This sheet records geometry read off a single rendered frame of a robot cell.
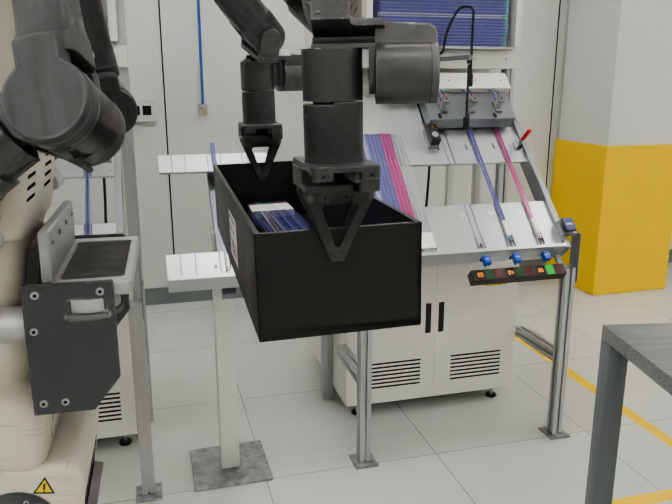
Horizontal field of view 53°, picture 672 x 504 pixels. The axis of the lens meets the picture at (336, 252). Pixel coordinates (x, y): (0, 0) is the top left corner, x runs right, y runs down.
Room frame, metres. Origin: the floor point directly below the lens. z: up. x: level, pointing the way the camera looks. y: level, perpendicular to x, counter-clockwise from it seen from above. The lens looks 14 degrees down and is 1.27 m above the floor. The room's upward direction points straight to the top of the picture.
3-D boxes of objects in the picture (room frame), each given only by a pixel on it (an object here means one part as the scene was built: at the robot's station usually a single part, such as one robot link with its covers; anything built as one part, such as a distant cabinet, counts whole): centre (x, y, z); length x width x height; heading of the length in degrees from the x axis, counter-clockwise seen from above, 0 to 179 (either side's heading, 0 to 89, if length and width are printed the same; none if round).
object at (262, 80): (1.21, 0.13, 1.28); 0.07 x 0.06 x 0.07; 120
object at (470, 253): (2.60, -0.35, 0.65); 1.01 x 0.73 x 1.29; 15
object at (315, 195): (0.67, 0.00, 1.14); 0.07 x 0.07 x 0.09; 14
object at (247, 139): (1.22, 0.13, 1.14); 0.07 x 0.07 x 0.09; 14
